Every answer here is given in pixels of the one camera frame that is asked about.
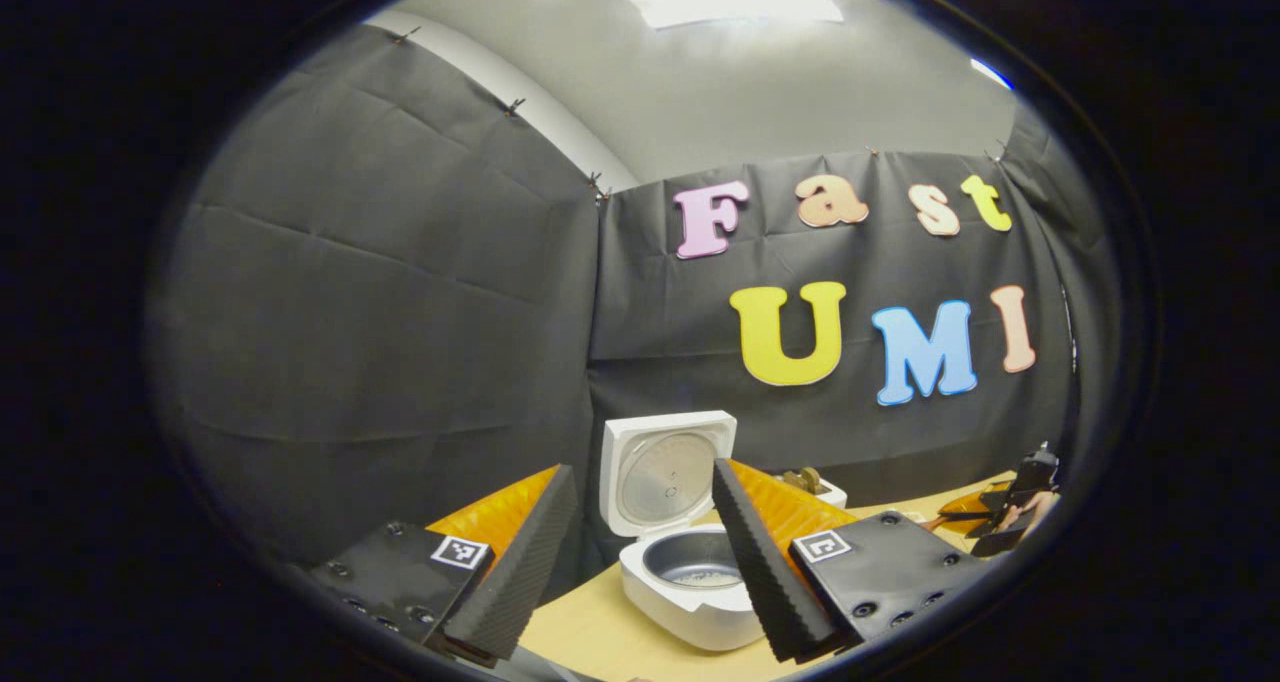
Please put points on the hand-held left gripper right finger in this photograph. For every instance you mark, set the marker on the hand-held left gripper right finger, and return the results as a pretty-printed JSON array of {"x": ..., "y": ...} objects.
[{"x": 760, "y": 562}]

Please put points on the white toaster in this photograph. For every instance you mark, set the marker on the white toaster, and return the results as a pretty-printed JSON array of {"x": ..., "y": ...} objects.
[{"x": 832, "y": 494}]

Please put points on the white rice cooker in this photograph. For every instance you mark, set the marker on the white rice cooker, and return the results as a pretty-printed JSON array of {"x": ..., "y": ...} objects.
[{"x": 660, "y": 612}]

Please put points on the small ceiling light panel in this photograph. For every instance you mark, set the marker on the small ceiling light panel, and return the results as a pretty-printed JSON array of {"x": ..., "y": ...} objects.
[{"x": 992, "y": 74}]

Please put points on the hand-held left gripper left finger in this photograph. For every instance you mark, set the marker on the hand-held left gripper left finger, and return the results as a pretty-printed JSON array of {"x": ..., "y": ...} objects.
[{"x": 525, "y": 562}]

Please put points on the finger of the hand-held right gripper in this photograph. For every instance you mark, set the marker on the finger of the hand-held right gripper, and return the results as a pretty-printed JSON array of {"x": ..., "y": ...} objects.
[{"x": 965, "y": 504}]

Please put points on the black backdrop cloth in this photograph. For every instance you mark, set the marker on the black backdrop cloth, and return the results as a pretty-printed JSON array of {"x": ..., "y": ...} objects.
[{"x": 380, "y": 312}]

